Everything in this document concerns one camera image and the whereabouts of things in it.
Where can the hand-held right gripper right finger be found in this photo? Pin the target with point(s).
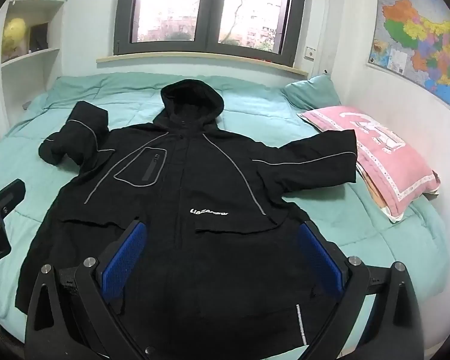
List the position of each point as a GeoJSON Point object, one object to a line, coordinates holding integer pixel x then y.
{"type": "Point", "coordinates": [321, 264]}

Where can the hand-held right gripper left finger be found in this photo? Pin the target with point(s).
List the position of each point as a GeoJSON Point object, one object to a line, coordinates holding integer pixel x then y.
{"type": "Point", "coordinates": [123, 264]}

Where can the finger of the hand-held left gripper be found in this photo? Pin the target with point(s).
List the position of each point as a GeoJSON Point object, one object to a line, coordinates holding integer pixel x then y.
{"type": "Point", "coordinates": [7, 195]}

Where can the black hooded jacket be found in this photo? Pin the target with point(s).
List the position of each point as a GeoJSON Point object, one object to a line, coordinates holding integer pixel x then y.
{"type": "Point", "coordinates": [195, 180]}

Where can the pink printed pillow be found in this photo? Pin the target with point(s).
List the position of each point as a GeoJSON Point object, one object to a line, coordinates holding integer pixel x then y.
{"type": "Point", "coordinates": [382, 150]}

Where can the yellow plush toy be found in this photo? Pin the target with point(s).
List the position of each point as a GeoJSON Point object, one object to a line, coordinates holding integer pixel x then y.
{"type": "Point", "coordinates": [13, 35]}

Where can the teal pillow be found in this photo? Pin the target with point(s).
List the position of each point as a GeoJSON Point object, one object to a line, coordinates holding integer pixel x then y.
{"type": "Point", "coordinates": [311, 92]}

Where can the teal quilted bed cover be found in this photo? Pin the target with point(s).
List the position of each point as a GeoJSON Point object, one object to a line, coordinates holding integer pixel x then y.
{"type": "Point", "coordinates": [255, 99]}

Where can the beige window sill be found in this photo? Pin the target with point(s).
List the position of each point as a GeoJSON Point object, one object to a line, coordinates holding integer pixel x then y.
{"type": "Point", "coordinates": [198, 62]}

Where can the dark framed window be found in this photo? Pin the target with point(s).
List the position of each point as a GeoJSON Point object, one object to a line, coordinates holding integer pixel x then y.
{"type": "Point", "coordinates": [210, 7]}

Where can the white wall shelf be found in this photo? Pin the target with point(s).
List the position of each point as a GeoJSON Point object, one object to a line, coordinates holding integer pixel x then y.
{"type": "Point", "coordinates": [33, 56]}

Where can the white wall socket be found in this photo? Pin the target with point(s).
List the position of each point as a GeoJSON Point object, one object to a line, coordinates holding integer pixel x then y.
{"type": "Point", "coordinates": [309, 53]}

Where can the colourful wall map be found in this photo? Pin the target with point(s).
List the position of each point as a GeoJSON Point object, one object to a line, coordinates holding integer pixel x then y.
{"type": "Point", "coordinates": [423, 33]}

